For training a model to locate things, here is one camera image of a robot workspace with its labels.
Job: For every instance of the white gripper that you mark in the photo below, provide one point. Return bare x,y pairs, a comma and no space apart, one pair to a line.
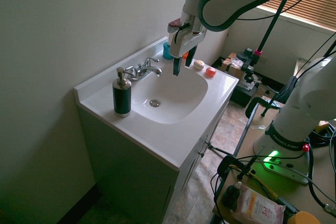
183,40

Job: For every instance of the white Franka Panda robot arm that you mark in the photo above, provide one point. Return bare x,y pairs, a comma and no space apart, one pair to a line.
296,119

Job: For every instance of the orange small container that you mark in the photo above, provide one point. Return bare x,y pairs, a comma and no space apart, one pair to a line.
185,55

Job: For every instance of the cream round soap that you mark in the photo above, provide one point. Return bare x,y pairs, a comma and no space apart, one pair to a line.
199,64

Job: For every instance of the teal plastic cup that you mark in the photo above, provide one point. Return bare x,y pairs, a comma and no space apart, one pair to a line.
166,50

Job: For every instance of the red round soap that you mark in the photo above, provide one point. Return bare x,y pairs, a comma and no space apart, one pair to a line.
210,72

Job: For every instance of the chrome faucet spout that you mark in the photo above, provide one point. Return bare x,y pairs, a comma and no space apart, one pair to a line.
152,70

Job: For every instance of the white vanity sink top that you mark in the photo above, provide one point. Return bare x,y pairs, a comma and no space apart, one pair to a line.
168,103

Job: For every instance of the brown cardboard box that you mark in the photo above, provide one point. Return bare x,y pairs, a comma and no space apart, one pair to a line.
232,66

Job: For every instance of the chrome sink drain stopper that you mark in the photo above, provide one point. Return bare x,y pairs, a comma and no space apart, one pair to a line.
155,103

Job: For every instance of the black equipment case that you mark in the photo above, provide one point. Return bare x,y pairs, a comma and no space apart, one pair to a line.
245,93

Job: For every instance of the black ribbed soap dispenser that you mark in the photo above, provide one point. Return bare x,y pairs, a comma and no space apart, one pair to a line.
121,93

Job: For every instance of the black c-clamp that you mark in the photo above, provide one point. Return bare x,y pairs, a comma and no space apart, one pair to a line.
231,166
258,108

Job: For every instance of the white vanity cabinet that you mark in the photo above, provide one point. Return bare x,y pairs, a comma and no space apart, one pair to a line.
147,171

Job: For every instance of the wooden window blinds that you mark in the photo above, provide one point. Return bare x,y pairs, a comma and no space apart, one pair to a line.
304,1

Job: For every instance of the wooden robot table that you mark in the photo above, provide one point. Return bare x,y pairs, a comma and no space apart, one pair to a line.
265,171

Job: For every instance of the small black dropper bottle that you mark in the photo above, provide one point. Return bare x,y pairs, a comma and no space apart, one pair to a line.
231,193

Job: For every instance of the red emergency stop button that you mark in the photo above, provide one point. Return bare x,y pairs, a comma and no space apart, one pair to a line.
305,148

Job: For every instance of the micellar wipes pink packet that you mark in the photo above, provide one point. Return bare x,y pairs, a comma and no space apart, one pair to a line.
256,205

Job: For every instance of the yellow round lid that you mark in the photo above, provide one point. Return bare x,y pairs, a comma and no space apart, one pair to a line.
305,218

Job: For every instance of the black camera stand pole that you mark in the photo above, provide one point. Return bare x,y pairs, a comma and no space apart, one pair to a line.
270,27

